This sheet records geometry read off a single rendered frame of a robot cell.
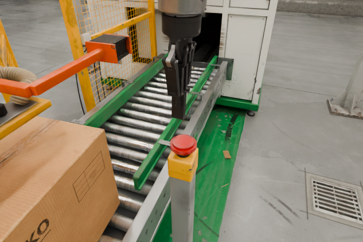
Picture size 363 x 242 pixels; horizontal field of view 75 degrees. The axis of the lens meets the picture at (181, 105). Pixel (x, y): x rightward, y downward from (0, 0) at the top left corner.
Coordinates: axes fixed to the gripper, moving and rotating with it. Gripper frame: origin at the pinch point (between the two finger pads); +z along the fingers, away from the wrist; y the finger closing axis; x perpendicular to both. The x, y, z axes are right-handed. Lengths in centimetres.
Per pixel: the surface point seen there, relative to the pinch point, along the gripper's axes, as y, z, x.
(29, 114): -12.9, 4.2, 33.5
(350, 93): 229, 88, -105
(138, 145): 43, 63, 41
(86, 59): -3.2, -8.4, 21.9
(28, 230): -27.1, 26.2, 26.1
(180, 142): 0.0, 11.4, -0.7
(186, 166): -2.3, 16.5, -3.6
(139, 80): 101, 54, 73
